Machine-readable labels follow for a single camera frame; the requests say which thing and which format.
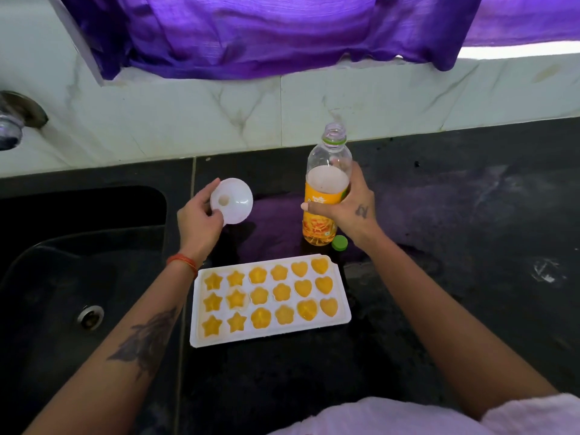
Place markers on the person's right forearm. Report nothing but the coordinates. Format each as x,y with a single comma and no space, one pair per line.
444,330

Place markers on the black sink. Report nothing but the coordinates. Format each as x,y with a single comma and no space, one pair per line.
45,267

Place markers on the metal sink drain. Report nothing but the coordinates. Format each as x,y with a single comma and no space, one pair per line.
90,318

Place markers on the green bottle cap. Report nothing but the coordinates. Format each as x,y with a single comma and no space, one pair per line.
340,243

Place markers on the person's left forearm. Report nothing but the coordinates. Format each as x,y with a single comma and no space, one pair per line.
122,357

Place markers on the person's right hand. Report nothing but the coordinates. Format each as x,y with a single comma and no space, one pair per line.
358,217

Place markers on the purple curtain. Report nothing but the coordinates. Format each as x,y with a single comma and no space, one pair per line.
272,36

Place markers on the orange juice bottle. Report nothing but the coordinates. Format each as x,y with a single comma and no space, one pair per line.
326,176

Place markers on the pale pink shirt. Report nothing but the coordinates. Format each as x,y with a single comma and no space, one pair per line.
521,416

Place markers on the white plastic funnel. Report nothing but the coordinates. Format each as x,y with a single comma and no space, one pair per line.
235,201

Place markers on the white ice tray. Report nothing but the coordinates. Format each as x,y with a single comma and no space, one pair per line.
267,339

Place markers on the chrome wall tap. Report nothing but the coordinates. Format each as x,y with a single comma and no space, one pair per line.
13,117

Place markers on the person's left hand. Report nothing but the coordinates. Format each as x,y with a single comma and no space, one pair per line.
197,231

